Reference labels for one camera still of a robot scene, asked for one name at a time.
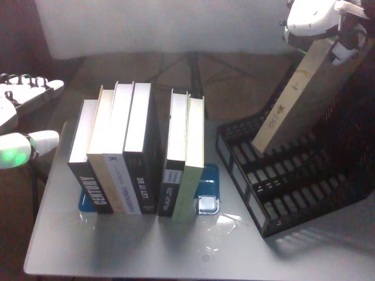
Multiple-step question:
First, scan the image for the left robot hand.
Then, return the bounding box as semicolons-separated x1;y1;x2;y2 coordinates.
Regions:
0;73;65;170

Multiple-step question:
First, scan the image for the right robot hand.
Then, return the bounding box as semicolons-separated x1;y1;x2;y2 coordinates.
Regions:
280;0;367;66

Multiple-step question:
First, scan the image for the clear plastic wrapper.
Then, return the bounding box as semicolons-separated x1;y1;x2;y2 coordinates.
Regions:
199;213;244;255

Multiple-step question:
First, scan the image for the white book K spine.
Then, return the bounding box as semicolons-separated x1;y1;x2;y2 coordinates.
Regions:
101;81;143;216

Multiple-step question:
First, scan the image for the light green book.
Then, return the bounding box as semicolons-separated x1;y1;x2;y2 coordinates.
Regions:
171;93;206;221

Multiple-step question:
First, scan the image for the cream spine book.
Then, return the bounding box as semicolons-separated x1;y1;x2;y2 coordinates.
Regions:
86;84;125;214

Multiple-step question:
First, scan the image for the black book white label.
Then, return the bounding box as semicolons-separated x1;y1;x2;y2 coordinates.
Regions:
157;88;188;217

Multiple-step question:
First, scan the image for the black tripod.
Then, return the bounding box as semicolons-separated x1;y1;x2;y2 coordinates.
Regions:
149;51;250;119

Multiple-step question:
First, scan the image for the tan beige book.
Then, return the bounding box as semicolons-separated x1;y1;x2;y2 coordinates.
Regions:
251;37;338;156

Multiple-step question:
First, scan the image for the white cloth backdrop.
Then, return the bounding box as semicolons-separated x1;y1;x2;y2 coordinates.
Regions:
33;0;289;61

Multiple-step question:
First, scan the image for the black book Let It Be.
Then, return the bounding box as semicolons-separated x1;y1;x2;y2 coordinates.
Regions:
122;83;161;214

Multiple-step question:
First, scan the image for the black book Century spine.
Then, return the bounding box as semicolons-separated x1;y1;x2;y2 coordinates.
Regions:
66;98;114;214

